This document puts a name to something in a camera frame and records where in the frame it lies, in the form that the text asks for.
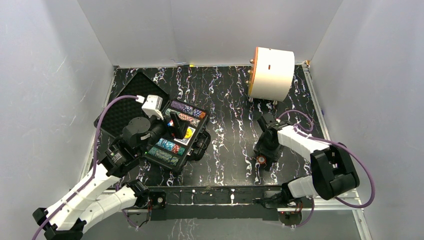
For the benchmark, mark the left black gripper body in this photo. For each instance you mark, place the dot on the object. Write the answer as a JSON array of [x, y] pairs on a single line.
[[166, 122]]

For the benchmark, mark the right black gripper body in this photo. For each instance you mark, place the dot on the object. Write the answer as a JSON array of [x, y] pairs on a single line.
[[271, 150]]

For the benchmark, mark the yellow round button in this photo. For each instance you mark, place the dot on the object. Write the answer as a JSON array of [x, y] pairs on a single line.
[[189, 133]]

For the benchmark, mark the black poker chip case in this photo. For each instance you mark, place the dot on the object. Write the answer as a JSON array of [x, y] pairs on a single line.
[[127, 108]]

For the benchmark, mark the red orange chip five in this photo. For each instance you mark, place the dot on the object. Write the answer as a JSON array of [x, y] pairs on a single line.
[[261, 160]]

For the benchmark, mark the blue playing card deck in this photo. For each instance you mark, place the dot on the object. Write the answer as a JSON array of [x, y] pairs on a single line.
[[185, 141]]

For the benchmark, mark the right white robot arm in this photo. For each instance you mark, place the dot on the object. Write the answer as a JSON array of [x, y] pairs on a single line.
[[332, 170]]

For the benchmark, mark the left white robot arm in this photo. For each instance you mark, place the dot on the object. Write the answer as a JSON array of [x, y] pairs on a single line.
[[62, 220]]

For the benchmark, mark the green orange chip row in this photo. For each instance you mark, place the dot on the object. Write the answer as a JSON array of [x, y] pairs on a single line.
[[193, 121]]

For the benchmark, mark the teal green chip row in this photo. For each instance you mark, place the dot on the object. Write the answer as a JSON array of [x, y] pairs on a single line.
[[163, 156]]

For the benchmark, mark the light blue chip row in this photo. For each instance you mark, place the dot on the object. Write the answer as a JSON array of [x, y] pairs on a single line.
[[171, 146]]

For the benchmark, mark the purple blue chip row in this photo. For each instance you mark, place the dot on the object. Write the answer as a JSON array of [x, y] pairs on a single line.
[[188, 109]]

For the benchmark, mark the white orange cylindrical device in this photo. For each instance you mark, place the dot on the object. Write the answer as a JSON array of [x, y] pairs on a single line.
[[271, 74]]

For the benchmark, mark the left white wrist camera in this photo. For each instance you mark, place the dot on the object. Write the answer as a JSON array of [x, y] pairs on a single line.
[[151, 105]]

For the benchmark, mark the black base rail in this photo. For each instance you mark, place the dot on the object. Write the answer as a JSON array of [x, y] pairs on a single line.
[[225, 202]]

